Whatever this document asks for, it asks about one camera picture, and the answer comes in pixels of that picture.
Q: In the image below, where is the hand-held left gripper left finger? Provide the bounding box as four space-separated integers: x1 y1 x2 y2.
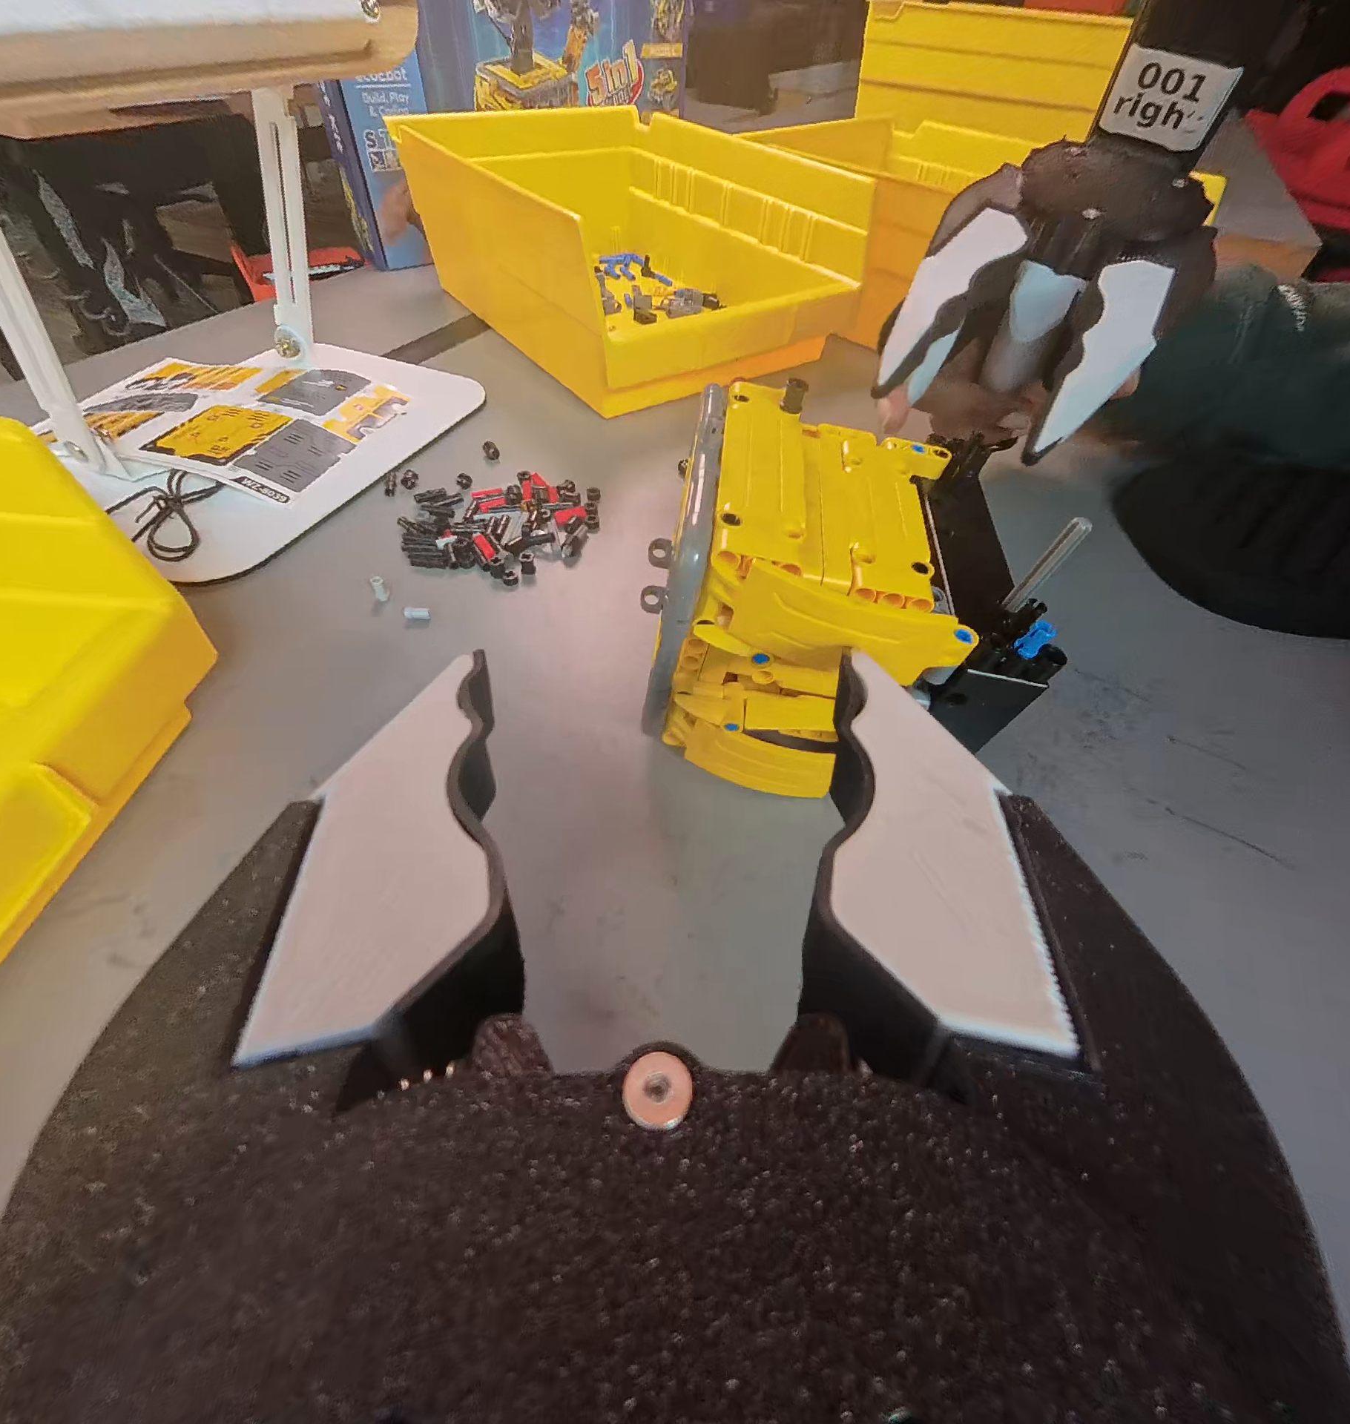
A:
233 650 522 1115

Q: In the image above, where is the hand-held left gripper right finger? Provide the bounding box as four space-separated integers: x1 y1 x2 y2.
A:
802 650 1082 1090

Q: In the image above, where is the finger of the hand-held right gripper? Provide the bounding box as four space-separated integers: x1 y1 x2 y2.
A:
1020 260 1178 467
869 205 1032 403

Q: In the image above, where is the grey lego axle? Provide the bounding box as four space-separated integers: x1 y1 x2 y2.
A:
1002 518 1093 616

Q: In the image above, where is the yellow and black lego model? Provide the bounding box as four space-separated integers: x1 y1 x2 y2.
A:
642 378 1071 796

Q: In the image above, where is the pile of black red pins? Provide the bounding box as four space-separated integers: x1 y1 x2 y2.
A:
385 468 606 588

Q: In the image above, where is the person's right forearm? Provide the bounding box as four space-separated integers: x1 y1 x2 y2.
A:
1108 264 1350 481

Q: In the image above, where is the person's right hand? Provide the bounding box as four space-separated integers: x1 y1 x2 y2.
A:
876 378 1065 437

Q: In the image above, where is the empty yellow plastic bin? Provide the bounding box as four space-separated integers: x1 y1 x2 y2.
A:
741 117 1228 348
852 0 1135 146

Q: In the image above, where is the red plastic basket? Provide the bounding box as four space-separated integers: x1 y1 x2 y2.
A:
1242 67 1350 280

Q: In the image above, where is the black padded armrest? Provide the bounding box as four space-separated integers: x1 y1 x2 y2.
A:
1113 451 1350 644

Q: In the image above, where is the heap of grey blue pieces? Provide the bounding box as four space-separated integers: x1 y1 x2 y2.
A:
590 250 727 327

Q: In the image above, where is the yellow bin with few pieces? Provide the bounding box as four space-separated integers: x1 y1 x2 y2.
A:
0 412 217 1008

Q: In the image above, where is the yellow bin with many pieces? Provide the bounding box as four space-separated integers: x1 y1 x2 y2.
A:
390 106 876 418

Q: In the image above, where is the blue robot kit box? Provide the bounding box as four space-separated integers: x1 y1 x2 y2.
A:
318 0 690 271

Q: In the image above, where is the yellow grey sticker sheet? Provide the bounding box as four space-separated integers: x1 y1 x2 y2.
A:
34 358 411 504

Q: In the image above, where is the red storage box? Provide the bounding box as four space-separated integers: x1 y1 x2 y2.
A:
229 236 360 305

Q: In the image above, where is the white stand pole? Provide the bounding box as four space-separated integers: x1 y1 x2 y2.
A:
0 145 117 471
250 89 317 359

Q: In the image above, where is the black cable with plug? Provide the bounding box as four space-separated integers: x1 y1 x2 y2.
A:
107 468 215 563

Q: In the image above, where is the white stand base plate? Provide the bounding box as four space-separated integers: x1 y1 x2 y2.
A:
29 339 486 585

